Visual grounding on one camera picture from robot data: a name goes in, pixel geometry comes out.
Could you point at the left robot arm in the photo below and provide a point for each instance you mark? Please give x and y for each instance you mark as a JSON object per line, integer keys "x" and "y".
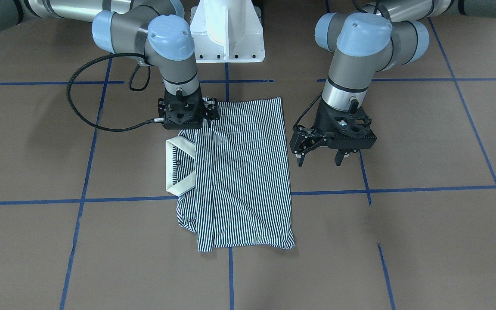
{"x": 378, "y": 36}

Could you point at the navy white striped polo shirt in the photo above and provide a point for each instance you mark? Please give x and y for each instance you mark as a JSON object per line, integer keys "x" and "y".
{"x": 231, "y": 177}

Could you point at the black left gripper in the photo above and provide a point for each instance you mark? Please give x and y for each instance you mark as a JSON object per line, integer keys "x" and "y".
{"x": 322, "y": 121}

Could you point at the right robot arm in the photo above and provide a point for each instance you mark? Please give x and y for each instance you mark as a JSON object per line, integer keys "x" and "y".
{"x": 152, "y": 32}

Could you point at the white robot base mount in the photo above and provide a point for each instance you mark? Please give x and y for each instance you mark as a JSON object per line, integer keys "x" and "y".
{"x": 227, "y": 31}

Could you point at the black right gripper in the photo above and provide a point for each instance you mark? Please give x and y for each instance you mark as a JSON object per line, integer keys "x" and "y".
{"x": 210, "y": 110}

